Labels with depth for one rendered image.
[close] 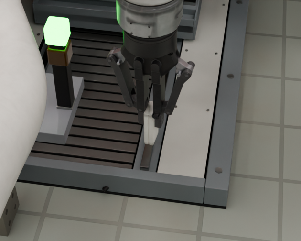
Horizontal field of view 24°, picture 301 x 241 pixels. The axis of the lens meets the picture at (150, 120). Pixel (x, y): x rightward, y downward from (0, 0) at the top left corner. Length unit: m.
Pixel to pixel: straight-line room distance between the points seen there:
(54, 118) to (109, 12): 0.77
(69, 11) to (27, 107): 1.57
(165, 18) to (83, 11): 1.25
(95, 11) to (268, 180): 0.72
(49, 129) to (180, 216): 0.54
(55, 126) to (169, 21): 0.54
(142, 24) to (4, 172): 0.41
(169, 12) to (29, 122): 0.37
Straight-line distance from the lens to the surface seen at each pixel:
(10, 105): 0.57
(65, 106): 1.42
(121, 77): 1.02
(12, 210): 1.80
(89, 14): 2.14
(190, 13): 2.13
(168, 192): 1.79
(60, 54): 1.31
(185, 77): 0.98
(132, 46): 0.94
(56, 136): 1.38
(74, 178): 1.82
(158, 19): 0.90
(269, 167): 1.92
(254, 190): 1.86
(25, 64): 0.62
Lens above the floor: 1.46
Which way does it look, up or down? 47 degrees down
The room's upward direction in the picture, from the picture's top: straight up
